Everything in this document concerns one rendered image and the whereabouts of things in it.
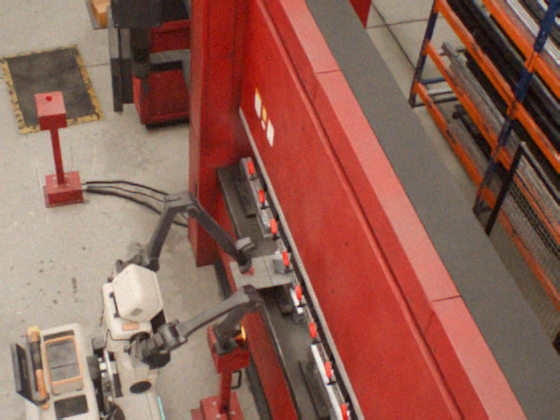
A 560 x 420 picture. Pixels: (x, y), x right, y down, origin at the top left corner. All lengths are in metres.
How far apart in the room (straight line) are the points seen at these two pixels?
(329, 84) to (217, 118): 1.48
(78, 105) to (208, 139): 2.05
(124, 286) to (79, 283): 1.74
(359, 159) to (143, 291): 1.20
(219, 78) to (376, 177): 1.70
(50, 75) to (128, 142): 0.93
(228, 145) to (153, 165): 1.42
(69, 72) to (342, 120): 4.04
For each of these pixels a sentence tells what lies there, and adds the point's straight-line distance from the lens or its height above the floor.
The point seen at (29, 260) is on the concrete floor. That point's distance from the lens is 5.66.
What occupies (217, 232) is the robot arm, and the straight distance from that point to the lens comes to 3.93.
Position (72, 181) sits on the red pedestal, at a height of 0.12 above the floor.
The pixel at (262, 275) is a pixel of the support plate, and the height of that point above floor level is 1.00.
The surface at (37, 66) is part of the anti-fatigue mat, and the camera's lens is 6.98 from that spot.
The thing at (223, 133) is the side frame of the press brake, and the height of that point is 1.13.
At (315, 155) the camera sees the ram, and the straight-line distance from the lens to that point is 3.49.
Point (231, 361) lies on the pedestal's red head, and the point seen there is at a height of 0.74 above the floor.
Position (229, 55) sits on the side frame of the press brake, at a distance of 4.40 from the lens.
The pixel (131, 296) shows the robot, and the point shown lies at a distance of 3.73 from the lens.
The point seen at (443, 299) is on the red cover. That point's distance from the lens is 2.68.
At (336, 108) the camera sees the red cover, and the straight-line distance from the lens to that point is 3.17.
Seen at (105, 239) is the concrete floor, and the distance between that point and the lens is 5.71.
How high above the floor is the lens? 4.37
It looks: 47 degrees down
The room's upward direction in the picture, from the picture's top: 4 degrees clockwise
